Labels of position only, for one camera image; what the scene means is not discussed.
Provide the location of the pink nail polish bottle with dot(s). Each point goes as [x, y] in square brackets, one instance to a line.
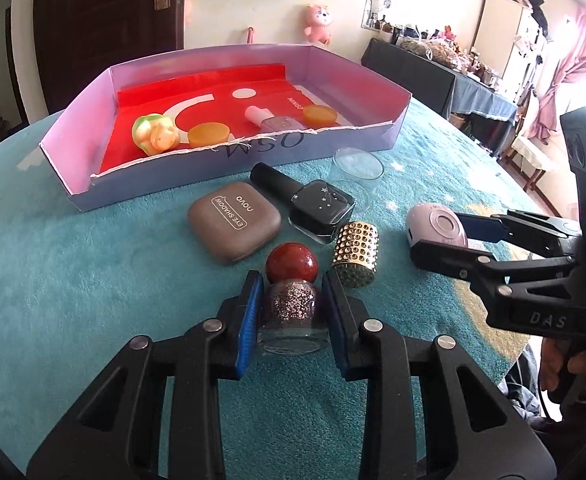
[278, 119]

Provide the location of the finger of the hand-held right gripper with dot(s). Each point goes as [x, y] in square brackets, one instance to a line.
[483, 229]
[443, 257]

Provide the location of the white cushioned stool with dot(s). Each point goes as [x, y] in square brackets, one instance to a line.
[528, 152]

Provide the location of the black nail polish bottle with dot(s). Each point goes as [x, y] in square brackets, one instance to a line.
[318, 207]

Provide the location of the clear plastic cup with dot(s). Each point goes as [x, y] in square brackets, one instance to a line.
[355, 180]

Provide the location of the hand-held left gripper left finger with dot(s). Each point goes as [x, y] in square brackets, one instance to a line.
[250, 320]

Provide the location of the side table with dark cloth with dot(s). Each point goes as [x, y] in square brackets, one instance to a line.
[423, 85]

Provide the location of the yellow green toy figurine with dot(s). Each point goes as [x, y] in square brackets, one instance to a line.
[155, 134]

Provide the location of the purple cardboard box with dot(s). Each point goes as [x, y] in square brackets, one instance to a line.
[73, 160]

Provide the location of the white cabinet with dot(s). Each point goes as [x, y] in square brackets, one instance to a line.
[503, 35]

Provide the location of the red paper liner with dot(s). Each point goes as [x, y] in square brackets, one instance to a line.
[173, 90]

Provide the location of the gold studded cylinder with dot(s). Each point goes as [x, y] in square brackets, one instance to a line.
[355, 252]

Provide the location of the dark wooden door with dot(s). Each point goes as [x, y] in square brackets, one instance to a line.
[103, 30]

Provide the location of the pink round device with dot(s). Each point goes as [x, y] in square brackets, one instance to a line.
[435, 222]

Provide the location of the clutter of small bottles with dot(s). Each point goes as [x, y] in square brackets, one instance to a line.
[438, 47]

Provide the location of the person's right hand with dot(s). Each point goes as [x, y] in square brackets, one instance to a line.
[552, 362]

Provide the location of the orange round soap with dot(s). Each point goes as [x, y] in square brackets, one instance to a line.
[208, 136]
[319, 116]

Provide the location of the brown eyeshadow case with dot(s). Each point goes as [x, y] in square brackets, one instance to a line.
[233, 222]

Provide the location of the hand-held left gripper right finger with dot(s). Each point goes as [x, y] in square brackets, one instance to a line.
[334, 320]

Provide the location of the pink stick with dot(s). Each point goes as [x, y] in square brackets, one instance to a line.
[250, 35]

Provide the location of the glitter nail polish bottle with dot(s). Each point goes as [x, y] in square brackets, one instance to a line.
[290, 300]

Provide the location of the pink plush toy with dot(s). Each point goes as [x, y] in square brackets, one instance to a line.
[318, 25]

